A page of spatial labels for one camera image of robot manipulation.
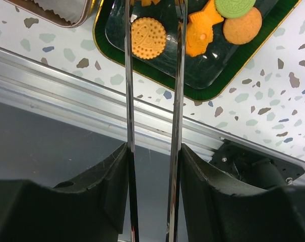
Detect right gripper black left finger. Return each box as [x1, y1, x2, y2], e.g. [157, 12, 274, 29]
[0, 144, 128, 241]

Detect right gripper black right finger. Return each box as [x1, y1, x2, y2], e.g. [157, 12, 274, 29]
[180, 145, 305, 241]

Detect brown cookie tin with liners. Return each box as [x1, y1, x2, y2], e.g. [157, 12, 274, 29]
[7, 0, 96, 28]

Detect metal tongs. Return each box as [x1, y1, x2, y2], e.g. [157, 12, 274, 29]
[124, 0, 188, 242]

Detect black green tray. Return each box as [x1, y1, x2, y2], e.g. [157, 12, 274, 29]
[93, 1, 298, 101]

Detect orange fish cookie lower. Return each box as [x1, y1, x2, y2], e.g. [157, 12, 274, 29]
[186, 1, 224, 57]

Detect orange plain round cookie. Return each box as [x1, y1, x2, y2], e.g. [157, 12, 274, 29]
[223, 7, 262, 45]

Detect orange round dotted cookie lower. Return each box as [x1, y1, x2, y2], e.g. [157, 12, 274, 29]
[132, 17, 167, 59]

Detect green round cookie lower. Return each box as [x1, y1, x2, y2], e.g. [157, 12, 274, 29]
[215, 0, 256, 19]

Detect orange flower swirl cookie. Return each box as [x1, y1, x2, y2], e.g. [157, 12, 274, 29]
[140, 0, 160, 7]

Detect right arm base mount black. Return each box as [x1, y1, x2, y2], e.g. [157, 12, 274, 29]
[210, 141, 305, 190]

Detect aluminium front rail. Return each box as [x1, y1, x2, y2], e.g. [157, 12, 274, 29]
[0, 47, 305, 185]

